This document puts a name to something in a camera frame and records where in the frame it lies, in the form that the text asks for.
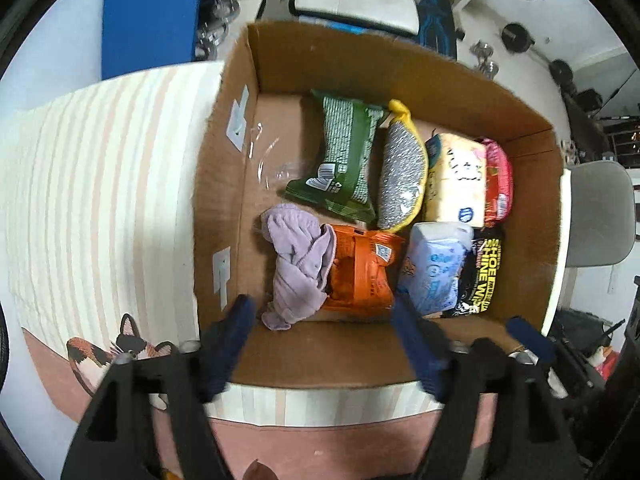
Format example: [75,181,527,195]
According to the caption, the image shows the striped cat print tablecloth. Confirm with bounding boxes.
[0,60,501,480]

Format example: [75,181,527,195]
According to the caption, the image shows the red plastic bag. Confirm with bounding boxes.
[600,350,622,382]

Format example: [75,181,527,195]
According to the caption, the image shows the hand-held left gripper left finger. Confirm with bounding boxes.
[60,294,257,480]

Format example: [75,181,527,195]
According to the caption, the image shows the black yellow wipes packet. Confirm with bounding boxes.
[442,227,506,318]

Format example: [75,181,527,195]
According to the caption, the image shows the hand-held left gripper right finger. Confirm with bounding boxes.
[391,299,587,480]

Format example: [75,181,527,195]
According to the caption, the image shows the chrome metal frame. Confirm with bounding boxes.
[195,0,241,58]

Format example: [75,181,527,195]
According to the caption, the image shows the red snack packet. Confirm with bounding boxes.
[472,137,515,228]

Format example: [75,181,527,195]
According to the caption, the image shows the purple cloth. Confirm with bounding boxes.
[260,204,337,332]

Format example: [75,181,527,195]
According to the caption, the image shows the cream tissue pack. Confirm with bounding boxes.
[422,132,488,228]

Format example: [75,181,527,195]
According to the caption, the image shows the black bag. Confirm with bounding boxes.
[575,89,603,113]

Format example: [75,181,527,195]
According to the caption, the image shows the yellow silver scrubber sponge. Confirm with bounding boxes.
[376,99,428,233]

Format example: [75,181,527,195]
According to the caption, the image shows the green snack packet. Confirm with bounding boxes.
[285,89,386,223]

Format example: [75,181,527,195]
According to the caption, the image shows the small black barbell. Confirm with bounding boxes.
[501,22,576,96]

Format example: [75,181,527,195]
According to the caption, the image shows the grey shell chair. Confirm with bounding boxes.
[562,160,638,268]

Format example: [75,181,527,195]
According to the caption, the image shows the blue foam mat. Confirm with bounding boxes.
[101,0,205,81]

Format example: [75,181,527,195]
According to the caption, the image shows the cardboard box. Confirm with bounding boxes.
[192,20,566,391]

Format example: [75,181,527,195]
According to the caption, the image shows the orange snack packet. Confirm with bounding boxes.
[320,225,407,323]

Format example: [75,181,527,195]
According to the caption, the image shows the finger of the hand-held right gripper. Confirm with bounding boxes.
[506,316,557,366]

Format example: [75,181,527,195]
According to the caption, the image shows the blue tissue pack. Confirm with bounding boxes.
[396,221,475,318]

